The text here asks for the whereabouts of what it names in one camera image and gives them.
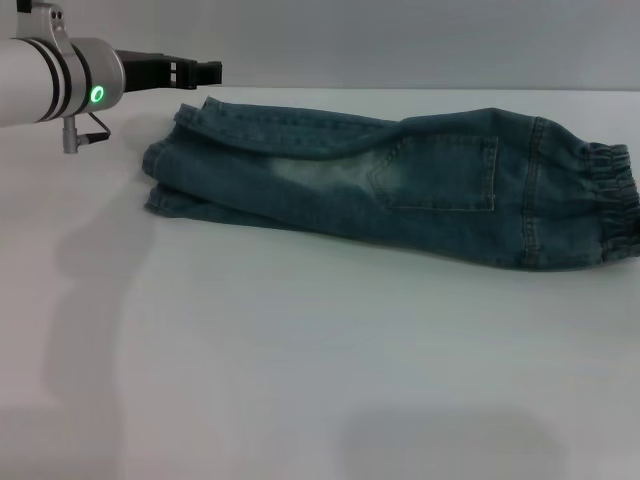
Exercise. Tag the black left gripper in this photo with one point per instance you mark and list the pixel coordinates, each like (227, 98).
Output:
(142, 70)

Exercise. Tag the blue denim shorts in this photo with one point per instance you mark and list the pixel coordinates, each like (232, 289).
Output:
(400, 200)

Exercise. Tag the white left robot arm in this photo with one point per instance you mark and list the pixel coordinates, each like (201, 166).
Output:
(30, 80)

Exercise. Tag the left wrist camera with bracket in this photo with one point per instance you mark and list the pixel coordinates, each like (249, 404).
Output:
(42, 20)

